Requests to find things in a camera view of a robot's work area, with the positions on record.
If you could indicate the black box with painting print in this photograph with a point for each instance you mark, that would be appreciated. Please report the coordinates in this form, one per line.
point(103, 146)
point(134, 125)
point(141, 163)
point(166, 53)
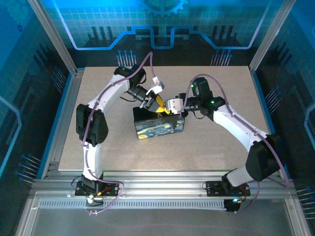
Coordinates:
point(157, 127)

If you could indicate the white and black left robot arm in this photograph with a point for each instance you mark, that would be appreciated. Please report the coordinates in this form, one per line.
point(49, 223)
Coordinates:
point(92, 157)

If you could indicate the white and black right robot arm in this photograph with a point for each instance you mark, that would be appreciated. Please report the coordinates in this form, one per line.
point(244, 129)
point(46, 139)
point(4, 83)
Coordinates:
point(233, 125)

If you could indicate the blue table edge strip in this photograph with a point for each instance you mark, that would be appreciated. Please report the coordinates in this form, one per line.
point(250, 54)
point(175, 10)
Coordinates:
point(264, 103)
point(57, 118)

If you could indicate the grey metal panel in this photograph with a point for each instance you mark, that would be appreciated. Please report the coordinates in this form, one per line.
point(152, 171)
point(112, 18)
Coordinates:
point(157, 223)

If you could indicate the black controller box with LED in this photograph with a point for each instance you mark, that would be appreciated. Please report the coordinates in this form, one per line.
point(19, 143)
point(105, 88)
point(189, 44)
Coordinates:
point(232, 205)

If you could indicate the aluminium frame crossbeam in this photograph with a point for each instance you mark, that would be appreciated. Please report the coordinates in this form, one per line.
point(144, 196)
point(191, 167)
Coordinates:
point(160, 182)

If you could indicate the aluminium side rail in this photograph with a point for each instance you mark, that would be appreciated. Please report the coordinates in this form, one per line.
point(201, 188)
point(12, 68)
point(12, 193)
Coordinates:
point(67, 105)

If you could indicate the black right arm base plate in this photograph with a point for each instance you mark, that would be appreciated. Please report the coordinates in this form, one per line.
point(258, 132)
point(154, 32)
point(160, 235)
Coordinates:
point(214, 188)

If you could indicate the aluminium frame post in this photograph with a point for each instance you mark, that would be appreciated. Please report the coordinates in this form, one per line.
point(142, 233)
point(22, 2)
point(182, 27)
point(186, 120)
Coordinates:
point(273, 34)
point(51, 37)

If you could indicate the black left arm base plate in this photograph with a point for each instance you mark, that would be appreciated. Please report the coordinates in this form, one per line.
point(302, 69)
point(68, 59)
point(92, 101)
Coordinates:
point(110, 189)

